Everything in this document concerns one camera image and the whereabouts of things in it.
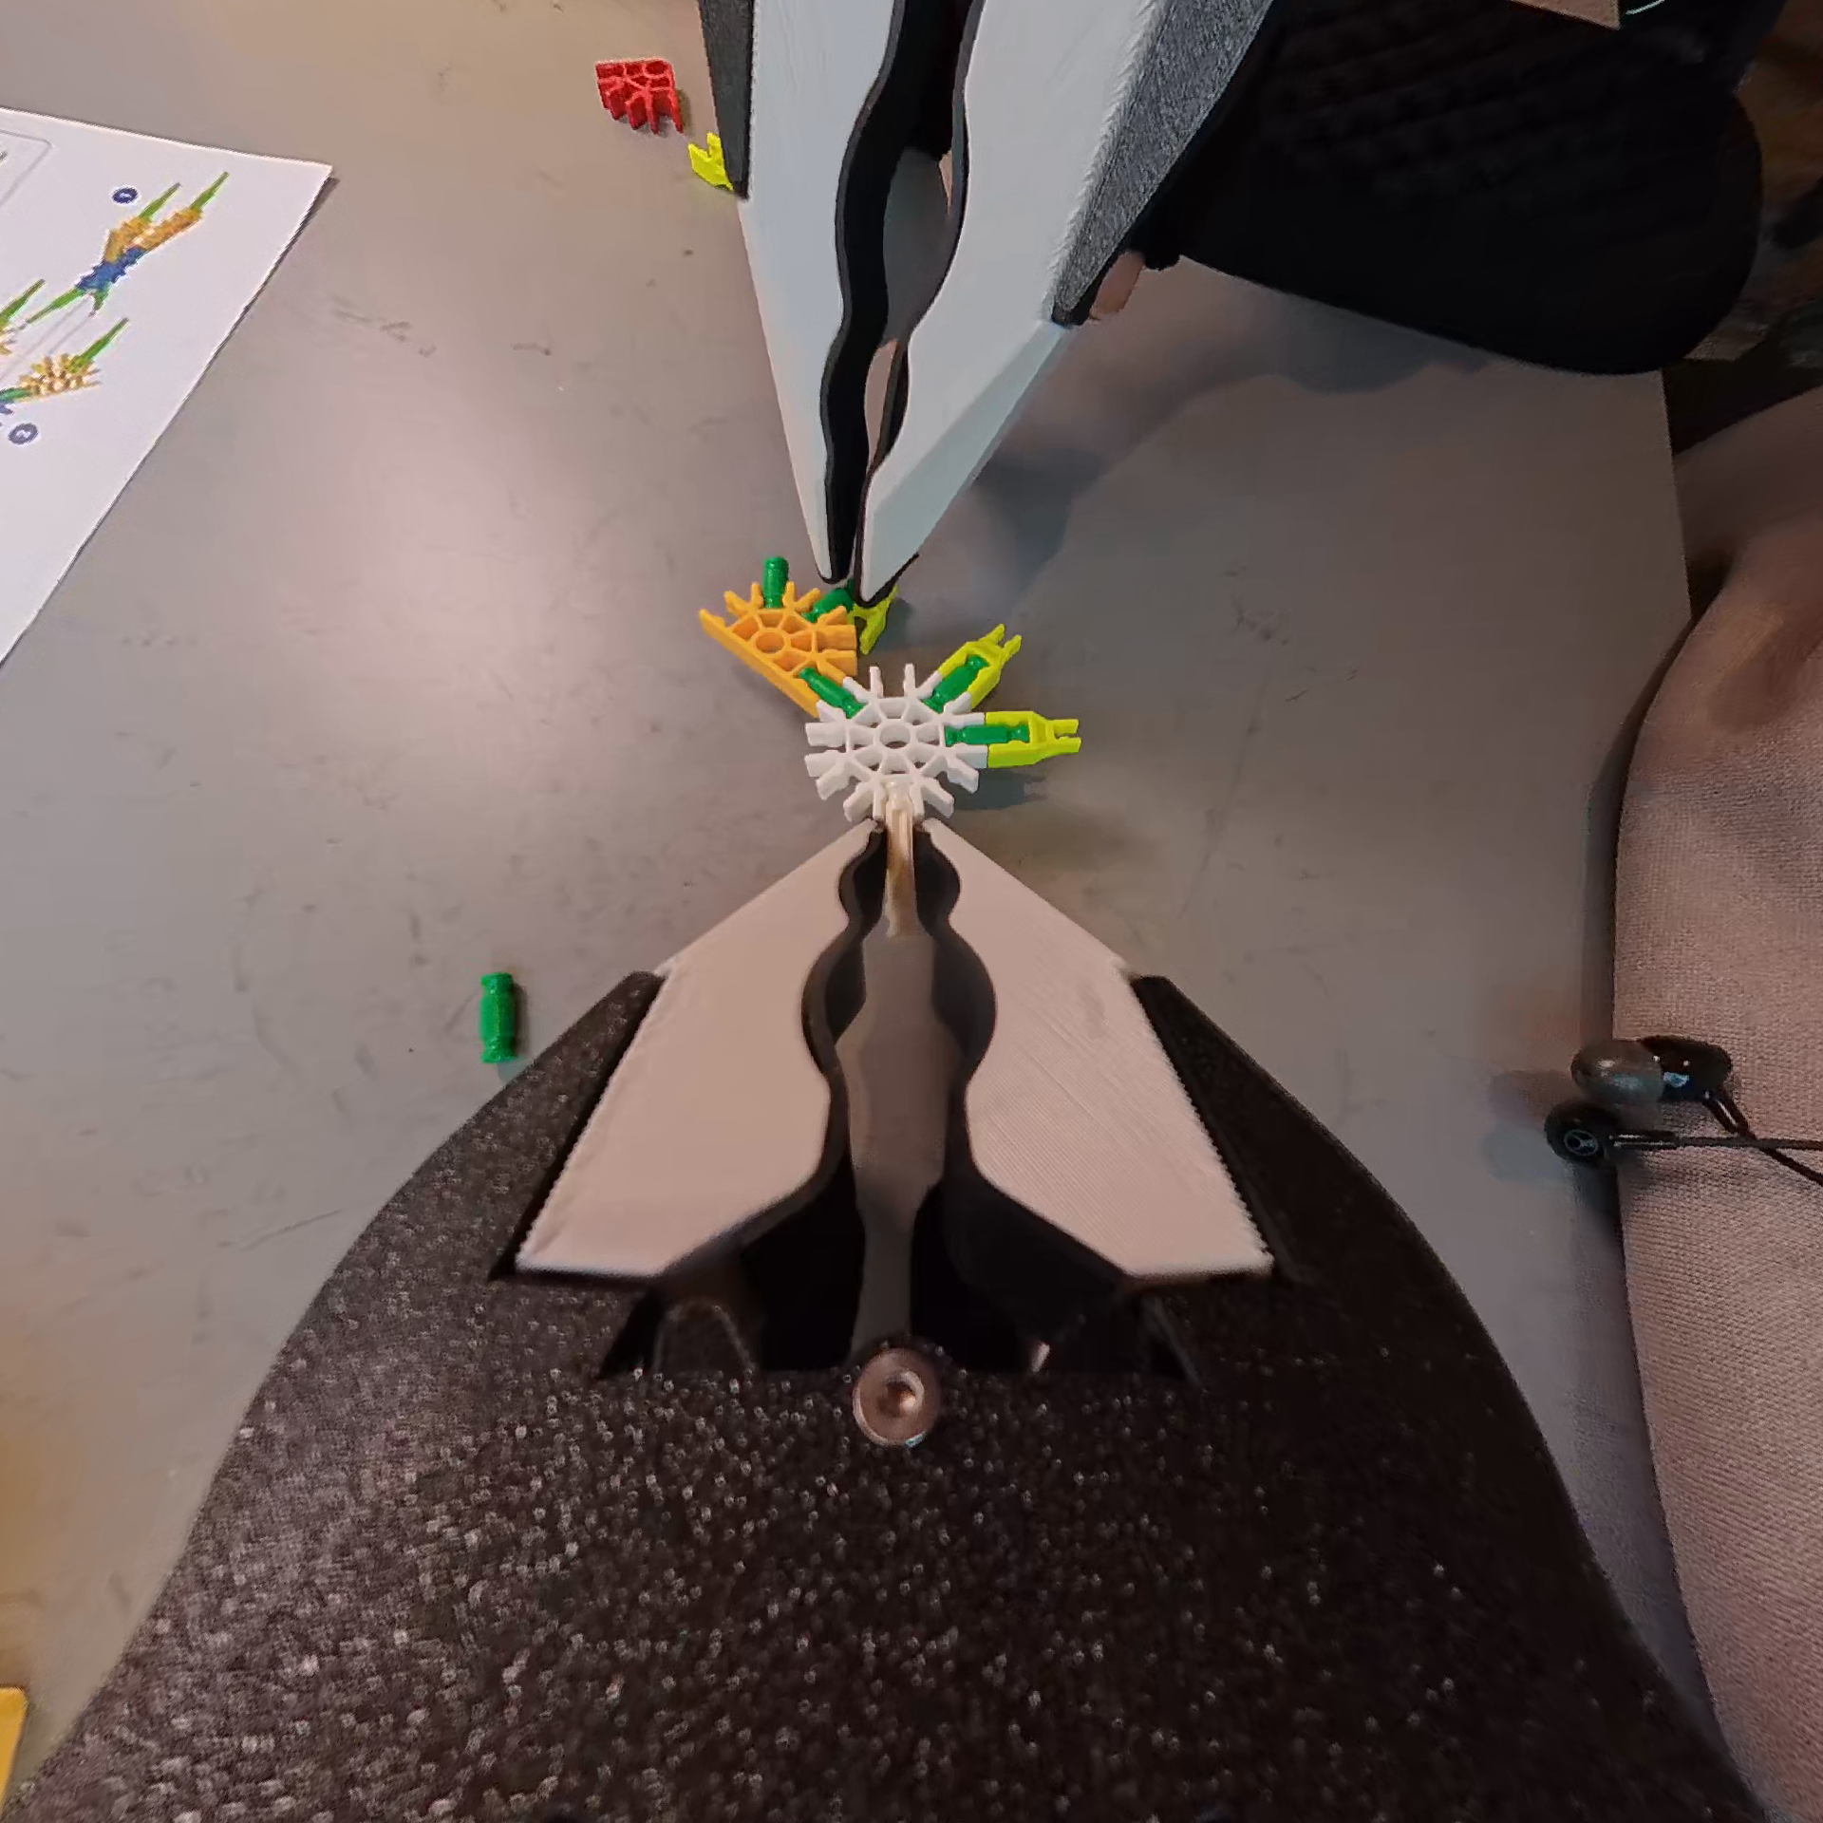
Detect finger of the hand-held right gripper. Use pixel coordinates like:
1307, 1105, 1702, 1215
858, 0, 1158, 603
737, 0, 957, 593

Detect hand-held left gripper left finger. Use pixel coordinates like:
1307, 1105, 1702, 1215
512, 818, 886, 1288

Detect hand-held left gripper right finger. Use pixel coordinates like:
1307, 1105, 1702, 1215
918, 821, 1276, 1295

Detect white plastic rod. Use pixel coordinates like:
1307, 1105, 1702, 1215
878, 791, 925, 941

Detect white snowflake connector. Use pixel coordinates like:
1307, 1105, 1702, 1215
804, 662, 988, 825

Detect orange half-circle connector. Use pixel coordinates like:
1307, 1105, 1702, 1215
699, 581, 860, 715

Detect person's right forearm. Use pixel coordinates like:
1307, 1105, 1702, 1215
1140, 0, 1769, 375

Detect red plastic connector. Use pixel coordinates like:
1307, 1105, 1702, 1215
592, 57, 685, 135

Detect black earbuds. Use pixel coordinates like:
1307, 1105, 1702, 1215
1544, 1038, 1823, 1188

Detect printed instruction sheet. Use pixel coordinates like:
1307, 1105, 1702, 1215
0, 106, 336, 664

